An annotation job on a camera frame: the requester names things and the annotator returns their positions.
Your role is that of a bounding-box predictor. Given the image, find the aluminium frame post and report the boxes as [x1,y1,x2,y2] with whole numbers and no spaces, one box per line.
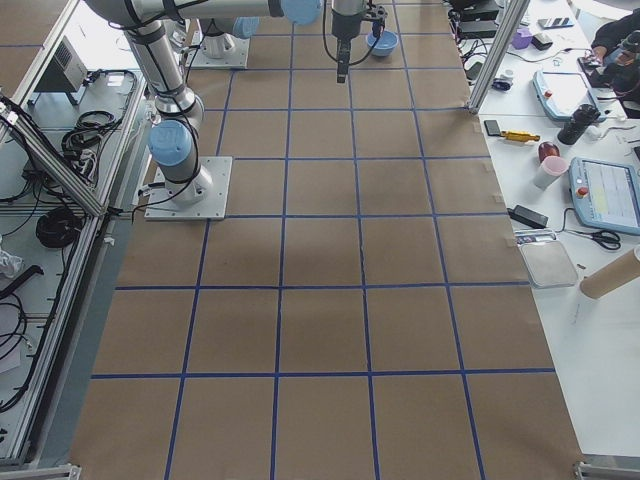
[467,0,530,114]

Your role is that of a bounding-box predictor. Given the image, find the black smartphone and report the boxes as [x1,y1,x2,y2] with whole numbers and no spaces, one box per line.
[483,119,502,137]

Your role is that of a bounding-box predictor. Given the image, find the black water bottle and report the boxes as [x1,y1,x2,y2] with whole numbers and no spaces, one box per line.
[557,104,600,145]

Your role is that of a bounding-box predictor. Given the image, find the pink white cup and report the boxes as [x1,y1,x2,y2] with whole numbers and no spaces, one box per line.
[532,155,569,190]

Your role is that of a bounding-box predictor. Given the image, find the red apple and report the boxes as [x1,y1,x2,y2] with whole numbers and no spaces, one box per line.
[538,141,560,163]

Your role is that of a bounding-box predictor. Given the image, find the far blue teach pendant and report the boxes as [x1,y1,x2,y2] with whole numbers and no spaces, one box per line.
[532,70,600,121]

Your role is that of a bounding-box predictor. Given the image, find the yellow cylindrical tool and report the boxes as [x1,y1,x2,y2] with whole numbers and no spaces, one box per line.
[501,130,540,143]

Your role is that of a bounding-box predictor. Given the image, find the cardboard tube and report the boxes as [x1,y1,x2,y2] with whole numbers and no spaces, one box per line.
[579,246,639,299]

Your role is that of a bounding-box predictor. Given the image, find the near blue teach pendant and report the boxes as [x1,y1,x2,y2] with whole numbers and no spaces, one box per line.
[568,157,639,236]

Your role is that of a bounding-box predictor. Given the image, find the blue ceramic bowl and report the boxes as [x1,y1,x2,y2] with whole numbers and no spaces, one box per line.
[366,30,399,58]

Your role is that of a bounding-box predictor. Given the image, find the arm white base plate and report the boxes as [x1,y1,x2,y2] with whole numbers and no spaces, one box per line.
[186,34,250,70]
[144,156,233,221]

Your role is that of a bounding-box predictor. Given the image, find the brown grid paper mat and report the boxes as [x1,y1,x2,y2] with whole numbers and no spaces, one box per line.
[70,1,581,479]

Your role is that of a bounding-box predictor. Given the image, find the black power adapter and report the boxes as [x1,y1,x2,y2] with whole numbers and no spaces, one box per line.
[507,205,548,229]

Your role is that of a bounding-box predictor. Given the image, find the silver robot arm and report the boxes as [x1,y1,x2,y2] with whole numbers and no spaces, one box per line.
[198,17,260,59]
[88,1,387,208]

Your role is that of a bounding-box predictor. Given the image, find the purple plastic block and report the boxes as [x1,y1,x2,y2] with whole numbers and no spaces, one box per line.
[511,27,533,50]

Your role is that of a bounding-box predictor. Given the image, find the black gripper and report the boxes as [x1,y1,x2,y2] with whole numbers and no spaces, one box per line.
[331,0,388,83]

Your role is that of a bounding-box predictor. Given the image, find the black scissors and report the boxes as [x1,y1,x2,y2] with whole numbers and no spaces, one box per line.
[581,230,621,251]

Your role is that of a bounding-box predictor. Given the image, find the blue teach pendant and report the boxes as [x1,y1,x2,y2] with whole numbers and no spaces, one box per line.
[532,70,600,121]
[568,157,639,236]

